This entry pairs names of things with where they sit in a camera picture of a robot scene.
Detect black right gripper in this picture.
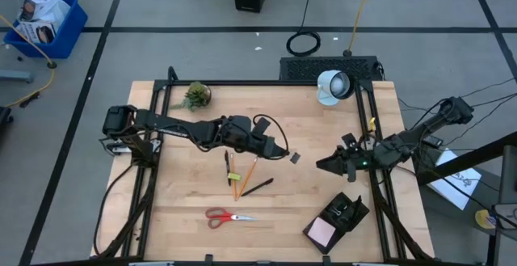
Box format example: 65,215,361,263
315,132,383,184

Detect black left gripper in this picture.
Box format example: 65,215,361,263
224,115,291,161

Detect yellow pencil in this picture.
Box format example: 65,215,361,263
236,156,259,201
229,152,237,201

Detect black desk organizer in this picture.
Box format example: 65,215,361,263
301,192,371,255

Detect pink sticky note pad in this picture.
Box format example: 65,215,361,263
308,216,337,247

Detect red-handled scissors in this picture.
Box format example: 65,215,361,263
204,206,259,230

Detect white spotlight lamp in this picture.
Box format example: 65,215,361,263
316,70,356,107

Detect black perforated computer case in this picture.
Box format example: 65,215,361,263
279,55,384,82

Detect potted green succulent plant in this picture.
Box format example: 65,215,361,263
169,80,212,113

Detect black metal stand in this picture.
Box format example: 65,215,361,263
415,131,517,266

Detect yellow tape roll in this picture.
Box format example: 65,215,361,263
474,209,497,230

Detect blue plastic bin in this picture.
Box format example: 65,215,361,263
3,0,89,60

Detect white printed cardboard box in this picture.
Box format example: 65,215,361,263
15,20,57,44
19,0,72,31

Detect grey metal table foot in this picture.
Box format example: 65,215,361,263
0,70,34,84

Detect black aluminium table frame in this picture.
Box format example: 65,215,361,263
96,65,433,264

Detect black coiled hanging cable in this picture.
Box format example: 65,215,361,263
285,0,322,58

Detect yellow hanging power cable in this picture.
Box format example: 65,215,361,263
343,0,377,59

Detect thin black floor cable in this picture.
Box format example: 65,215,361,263
460,78,517,99

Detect thick black cable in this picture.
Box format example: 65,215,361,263
93,163,137,257

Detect yellow floor cable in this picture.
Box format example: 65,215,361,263
0,14,57,108

